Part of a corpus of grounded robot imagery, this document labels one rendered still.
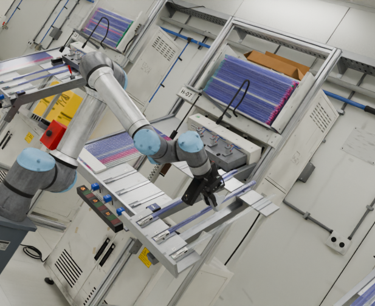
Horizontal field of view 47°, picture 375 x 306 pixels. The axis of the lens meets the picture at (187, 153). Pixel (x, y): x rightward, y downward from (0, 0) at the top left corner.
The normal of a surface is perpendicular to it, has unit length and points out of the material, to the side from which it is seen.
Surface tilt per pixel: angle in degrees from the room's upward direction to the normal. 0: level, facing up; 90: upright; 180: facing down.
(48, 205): 90
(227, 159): 43
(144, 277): 90
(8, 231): 90
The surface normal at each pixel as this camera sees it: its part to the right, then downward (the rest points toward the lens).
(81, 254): -0.55, -0.36
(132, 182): 0.04, -0.85
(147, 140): -0.33, -0.20
